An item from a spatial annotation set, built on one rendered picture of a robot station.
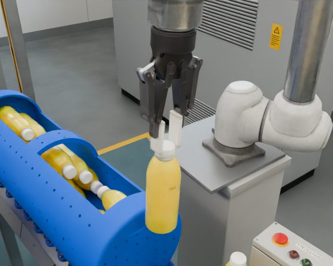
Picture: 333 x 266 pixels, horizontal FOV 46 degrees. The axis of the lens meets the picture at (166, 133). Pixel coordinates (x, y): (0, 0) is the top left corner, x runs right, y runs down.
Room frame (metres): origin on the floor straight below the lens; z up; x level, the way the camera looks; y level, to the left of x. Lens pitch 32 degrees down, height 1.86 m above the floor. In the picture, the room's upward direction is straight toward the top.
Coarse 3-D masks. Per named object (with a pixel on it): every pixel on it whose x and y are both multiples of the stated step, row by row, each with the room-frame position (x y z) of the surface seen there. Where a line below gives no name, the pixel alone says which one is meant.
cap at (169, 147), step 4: (164, 140) 0.64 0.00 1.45; (168, 140) 0.64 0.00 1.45; (164, 144) 0.63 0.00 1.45; (168, 144) 0.63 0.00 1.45; (172, 144) 0.63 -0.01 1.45; (164, 148) 0.61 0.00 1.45; (168, 148) 0.61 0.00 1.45; (172, 148) 0.61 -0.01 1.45; (164, 152) 0.61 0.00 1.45; (168, 152) 0.61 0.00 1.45; (172, 152) 0.61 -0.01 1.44; (160, 156) 0.61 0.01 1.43; (164, 156) 0.61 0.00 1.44; (168, 156) 0.61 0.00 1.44
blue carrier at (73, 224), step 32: (0, 96) 1.27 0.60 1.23; (0, 128) 1.09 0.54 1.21; (0, 160) 0.99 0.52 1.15; (32, 160) 0.91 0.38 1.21; (96, 160) 1.07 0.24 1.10; (32, 192) 0.83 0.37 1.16; (64, 192) 0.77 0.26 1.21; (128, 192) 0.93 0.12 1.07; (64, 224) 0.70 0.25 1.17; (96, 224) 0.66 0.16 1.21; (128, 224) 0.65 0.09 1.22; (64, 256) 0.68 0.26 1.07; (96, 256) 0.60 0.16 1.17; (128, 256) 0.64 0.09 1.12; (160, 256) 0.71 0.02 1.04
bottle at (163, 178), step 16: (160, 160) 0.61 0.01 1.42; (176, 160) 0.62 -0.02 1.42; (160, 176) 0.59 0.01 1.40; (176, 176) 0.60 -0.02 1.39; (160, 192) 0.59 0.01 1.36; (176, 192) 0.60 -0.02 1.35; (160, 208) 0.59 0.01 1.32; (176, 208) 0.60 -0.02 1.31; (160, 224) 0.59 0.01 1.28; (176, 224) 0.61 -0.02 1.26
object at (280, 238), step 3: (276, 234) 0.72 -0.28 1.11; (279, 234) 0.72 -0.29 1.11; (282, 234) 0.72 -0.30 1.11; (276, 237) 0.71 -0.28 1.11; (279, 237) 0.71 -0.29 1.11; (282, 237) 0.71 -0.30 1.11; (285, 237) 0.71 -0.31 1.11; (276, 240) 0.70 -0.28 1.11; (279, 240) 0.70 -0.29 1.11; (282, 240) 0.70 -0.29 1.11; (285, 240) 0.70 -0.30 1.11; (282, 243) 0.69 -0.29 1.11
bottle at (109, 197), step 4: (104, 192) 0.87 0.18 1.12; (108, 192) 0.86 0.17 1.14; (112, 192) 0.85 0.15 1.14; (116, 192) 0.85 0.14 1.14; (120, 192) 0.85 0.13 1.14; (100, 196) 0.86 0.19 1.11; (104, 196) 0.85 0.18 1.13; (108, 196) 0.84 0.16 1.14; (112, 196) 0.83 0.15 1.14; (116, 196) 0.83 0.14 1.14; (120, 196) 0.83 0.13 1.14; (124, 196) 0.83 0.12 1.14; (104, 200) 0.84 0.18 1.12; (108, 200) 0.83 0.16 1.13; (112, 200) 0.82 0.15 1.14; (116, 200) 0.82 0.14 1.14; (104, 204) 0.83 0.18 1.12; (108, 204) 0.82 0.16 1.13; (112, 204) 0.81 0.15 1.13; (108, 208) 0.81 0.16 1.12
